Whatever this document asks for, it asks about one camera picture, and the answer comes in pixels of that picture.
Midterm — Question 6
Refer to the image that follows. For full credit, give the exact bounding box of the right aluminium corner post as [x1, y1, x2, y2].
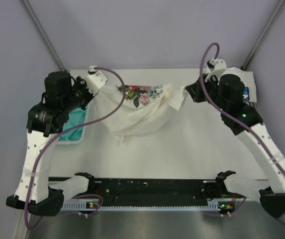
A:
[240, 0, 285, 71]

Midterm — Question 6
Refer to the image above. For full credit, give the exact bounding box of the left aluminium corner post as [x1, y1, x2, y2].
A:
[19, 0, 67, 71]

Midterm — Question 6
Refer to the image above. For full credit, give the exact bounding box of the teal t-shirt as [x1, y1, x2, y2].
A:
[59, 108, 87, 142]

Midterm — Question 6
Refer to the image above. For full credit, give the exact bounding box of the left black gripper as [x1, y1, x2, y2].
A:
[63, 76, 97, 113]

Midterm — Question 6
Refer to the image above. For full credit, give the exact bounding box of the white floral print t-shirt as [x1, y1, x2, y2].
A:
[94, 84, 188, 141]

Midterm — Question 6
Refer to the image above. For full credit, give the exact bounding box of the aluminium front frame rail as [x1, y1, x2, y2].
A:
[24, 179, 285, 200]

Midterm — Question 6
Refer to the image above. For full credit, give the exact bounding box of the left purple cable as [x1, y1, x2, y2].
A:
[24, 66, 127, 230]

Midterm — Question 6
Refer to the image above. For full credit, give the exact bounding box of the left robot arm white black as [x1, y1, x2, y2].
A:
[6, 71, 98, 217]

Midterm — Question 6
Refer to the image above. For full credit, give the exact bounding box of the folded white daisy t-shirt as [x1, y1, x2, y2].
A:
[226, 67, 257, 103]

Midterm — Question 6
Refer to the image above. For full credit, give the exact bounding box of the white plastic laundry basket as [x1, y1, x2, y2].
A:
[57, 104, 91, 145]

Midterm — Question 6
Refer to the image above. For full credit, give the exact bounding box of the aluminium corner post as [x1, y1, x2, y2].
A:
[19, 0, 67, 71]
[240, 0, 285, 71]

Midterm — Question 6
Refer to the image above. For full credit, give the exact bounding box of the grey slotted cable duct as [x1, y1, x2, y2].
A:
[61, 200, 233, 212]

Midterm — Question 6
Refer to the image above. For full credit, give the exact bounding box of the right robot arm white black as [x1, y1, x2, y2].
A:
[186, 74, 285, 219]

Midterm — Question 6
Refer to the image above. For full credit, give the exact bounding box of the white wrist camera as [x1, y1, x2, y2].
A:
[85, 66, 108, 96]
[204, 58, 227, 82]

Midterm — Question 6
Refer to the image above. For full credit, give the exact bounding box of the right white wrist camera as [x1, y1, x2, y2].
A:
[204, 58, 227, 82]

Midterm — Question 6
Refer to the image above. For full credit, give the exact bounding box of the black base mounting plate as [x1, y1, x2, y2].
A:
[49, 177, 245, 207]

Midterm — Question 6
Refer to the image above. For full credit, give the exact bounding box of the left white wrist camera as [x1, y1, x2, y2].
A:
[85, 66, 108, 96]

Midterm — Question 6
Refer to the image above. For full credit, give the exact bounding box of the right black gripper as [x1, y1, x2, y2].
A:
[186, 73, 227, 113]

